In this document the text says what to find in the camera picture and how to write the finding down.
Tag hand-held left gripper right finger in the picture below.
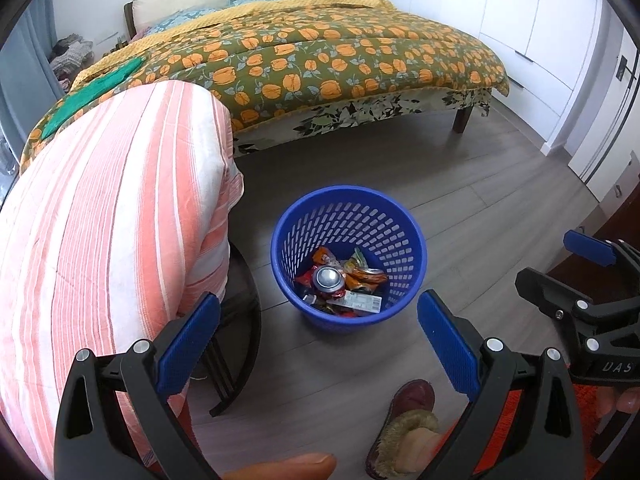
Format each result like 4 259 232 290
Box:
416 290 587 480

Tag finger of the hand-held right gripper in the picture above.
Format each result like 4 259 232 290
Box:
515 267 601 332
564 230 640 266

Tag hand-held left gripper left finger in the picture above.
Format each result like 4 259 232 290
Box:
54 291 223 480

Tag green white milk carton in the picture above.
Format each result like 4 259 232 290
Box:
327 290 383 317

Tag yellow snack bag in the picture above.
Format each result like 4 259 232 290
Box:
342 247 370 273

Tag red soda can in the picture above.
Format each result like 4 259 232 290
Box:
311 266 347 295

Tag blue plastic basket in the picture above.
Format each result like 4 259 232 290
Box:
270 185 428 335

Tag person's right hand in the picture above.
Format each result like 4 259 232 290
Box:
597 385 640 418

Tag person's left hand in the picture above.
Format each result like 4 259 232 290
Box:
220 452 337 480

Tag orange trousers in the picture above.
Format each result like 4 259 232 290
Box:
445 385 640 480

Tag black table legs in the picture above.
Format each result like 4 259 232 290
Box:
207 240 263 418

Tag brown furry slipper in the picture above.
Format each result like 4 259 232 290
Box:
365 380 441 480

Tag pink striped tablecloth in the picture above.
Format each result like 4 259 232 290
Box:
0 80 246 480

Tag white wardrobe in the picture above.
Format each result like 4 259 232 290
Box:
385 0 640 201

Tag leaf patterned bed skirt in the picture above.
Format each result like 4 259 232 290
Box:
232 87 493 156

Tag green towel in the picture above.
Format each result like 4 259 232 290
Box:
41 57 143 138

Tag pile of clothes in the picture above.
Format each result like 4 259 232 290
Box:
50 34 96 81

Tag green orange floral quilt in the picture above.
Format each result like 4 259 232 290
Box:
20 0 510 171

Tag blue grey curtain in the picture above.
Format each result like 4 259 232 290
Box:
0 0 68 126

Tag yellow blanket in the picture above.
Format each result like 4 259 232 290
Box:
67 0 397 92

